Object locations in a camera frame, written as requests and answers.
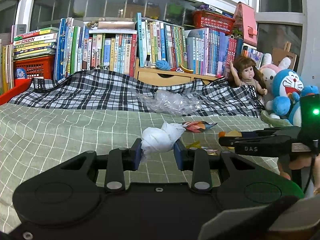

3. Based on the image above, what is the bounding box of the orange peel piece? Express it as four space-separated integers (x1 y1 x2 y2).
218 130 242 138

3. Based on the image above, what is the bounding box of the white tissue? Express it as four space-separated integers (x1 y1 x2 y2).
141 121 185 155

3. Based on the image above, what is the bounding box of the stack of flat books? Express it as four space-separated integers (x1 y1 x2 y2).
13 27 59 61

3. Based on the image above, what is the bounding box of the row of upright books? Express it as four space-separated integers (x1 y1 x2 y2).
53 13 264 80

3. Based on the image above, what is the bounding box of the blue Doraemon plush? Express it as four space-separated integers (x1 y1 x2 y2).
269 69 319 120

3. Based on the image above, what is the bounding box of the colourful small snack wrapper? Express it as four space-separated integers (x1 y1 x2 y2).
182 121 217 133

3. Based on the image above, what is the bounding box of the pink white rabbit plush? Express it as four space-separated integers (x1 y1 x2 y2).
259 53 291 111

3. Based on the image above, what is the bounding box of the brown haired doll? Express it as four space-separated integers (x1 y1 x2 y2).
227 56 268 95

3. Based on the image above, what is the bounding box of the black white plaid blanket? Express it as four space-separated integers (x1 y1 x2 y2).
9 70 263 118

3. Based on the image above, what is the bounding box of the clear crumpled plastic bag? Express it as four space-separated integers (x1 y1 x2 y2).
136 90 203 116

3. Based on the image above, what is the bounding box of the red plastic basket left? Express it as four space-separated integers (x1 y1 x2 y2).
14 55 55 79

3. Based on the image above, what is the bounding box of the pink toy house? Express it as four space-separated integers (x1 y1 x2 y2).
233 2 258 47

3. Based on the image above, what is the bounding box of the wooden drawer organizer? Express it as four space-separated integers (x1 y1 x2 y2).
134 58 217 86

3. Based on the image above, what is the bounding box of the blue yarn ball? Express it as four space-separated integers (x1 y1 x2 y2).
156 60 171 71

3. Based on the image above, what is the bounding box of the red bed rail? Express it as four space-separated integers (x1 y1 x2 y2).
0 79 31 105

